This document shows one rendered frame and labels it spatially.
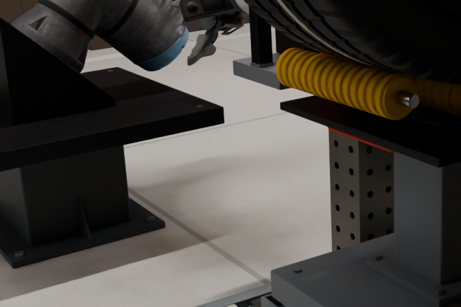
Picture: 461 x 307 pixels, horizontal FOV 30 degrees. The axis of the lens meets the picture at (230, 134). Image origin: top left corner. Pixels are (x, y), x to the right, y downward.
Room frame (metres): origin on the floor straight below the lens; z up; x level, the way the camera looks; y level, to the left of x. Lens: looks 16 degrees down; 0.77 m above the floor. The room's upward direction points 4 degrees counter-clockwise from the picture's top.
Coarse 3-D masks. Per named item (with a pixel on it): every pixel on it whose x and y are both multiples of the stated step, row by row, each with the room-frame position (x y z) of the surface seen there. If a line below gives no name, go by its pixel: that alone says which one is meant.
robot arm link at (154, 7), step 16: (144, 0) 2.01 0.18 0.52; (160, 0) 2.03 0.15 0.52; (144, 16) 1.99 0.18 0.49; (160, 16) 2.01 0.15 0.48; (176, 16) 2.05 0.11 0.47; (128, 32) 1.97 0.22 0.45; (144, 32) 1.98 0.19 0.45; (160, 32) 2.00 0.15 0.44; (176, 32) 2.04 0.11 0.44; (128, 48) 1.99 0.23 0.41; (144, 48) 1.99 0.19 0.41; (160, 48) 2.00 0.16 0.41; (176, 48) 2.02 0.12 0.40; (144, 64) 2.03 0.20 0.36; (160, 64) 2.02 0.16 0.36
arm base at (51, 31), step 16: (32, 16) 1.90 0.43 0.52; (48, 16) 1.89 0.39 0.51; (64, 16) 1.90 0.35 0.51; (32, 32) 1.86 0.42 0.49; (48, 32) 1.87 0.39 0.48; (64, 32) 1.88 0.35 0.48; (80, 32) 1.91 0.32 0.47; (48, 48) 1.85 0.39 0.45; (64, 48) 1.87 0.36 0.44; (80, 48) 1.90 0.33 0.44; (80, 64) 1.91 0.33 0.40
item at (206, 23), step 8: (232, 0) 1.80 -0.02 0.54; (240, 8) 1.80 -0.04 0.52; (216, 16) 1.84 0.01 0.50; (224, 16) 1.85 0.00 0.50; (232, 16) 1.87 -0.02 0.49; (240, 16) 1.88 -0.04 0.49; (200, 24) 1.87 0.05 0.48; (208, 24) 1.85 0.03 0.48; (216, 24) 1.83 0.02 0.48; (224, 24) 1.84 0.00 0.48; (232, 24) 1.85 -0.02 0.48; (240, 24) 1.87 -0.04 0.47; (224, 32) 1.89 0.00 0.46; (232, 32) 1.90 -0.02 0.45
